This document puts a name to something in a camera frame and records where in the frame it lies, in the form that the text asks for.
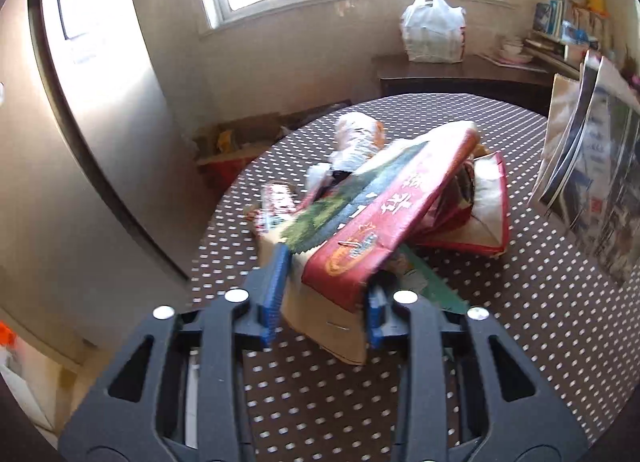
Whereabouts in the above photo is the red cardboard box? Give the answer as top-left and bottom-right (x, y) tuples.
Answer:
(192, 112), (289, 196)

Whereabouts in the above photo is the red white paper carton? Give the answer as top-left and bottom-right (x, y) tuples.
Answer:
(414, 151), (512, 259)

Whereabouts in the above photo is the dark wooden cabinet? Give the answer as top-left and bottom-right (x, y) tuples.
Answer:
(372, 53), (557, 116)

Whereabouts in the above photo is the bread in clear plastic bag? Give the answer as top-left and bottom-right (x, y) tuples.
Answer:
(306, 112), (389, 189)

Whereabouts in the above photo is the row of books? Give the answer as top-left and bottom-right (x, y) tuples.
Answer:
(532, 0), (567, 39)

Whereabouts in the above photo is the stack of printed posters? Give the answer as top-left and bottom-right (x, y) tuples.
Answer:
(527, 49), (640, 285)

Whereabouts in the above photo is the pink paper sheet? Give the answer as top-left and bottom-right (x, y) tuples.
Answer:
(477, 52), (551, 74)

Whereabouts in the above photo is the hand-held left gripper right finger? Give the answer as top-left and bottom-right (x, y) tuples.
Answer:
(365, 285), (589, 449)

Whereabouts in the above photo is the green paper card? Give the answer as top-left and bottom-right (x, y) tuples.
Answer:
(397, 246), (472, 317)

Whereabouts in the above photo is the red green paper carton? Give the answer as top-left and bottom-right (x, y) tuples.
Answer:
(272, 121), (483, 367)

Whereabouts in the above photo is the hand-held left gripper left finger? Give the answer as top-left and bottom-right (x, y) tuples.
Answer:
(59, 243), (293, 449)

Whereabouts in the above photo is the white plastic shopping bag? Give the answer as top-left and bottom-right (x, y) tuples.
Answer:
(400, 0), (467, 64)

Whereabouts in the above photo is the silver refrigerator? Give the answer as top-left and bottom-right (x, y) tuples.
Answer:
(0, 0), (202, 379)

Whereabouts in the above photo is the brown dotted tablecloth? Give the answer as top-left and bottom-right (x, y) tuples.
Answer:
(187, 92), (640, 462)

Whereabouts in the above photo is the flat red white box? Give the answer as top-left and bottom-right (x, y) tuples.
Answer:
(245, 182), (307, 244)

